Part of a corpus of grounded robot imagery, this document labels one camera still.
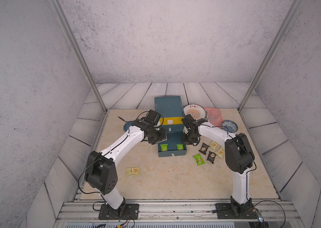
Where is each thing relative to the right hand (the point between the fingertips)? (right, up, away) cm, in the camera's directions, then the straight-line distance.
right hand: (184, 142), depth 94 cm
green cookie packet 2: (-13, -3, +2) cm, 14 cm away
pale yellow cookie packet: (-31, -16, -7) cm, 35 cm away
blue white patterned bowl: (+36, +10, +14) cm, 40 cm away
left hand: (-11, +4, -12) cm, 16 cm away
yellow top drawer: (-9, +14, -5) cm, 18 cm away
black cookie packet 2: (+17, -9, -3) cm, 19 cm away
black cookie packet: (+14, -4, +2) cm, 14 cm away
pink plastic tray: (+28, +12, +17) cm, 35 cm away
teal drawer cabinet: (-9, +22, -2) cm, 24 cm away
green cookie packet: (+9, -10, -3) cm, 14 cm away
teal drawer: (-7, +3, -5) cm, 10 cm away
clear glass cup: (+26, +19, +18) cm, 37 cm away
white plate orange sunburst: (+14, +22, +24) cm, 36 cm away
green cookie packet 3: (-3, -3, +2) cm, 5 cm away
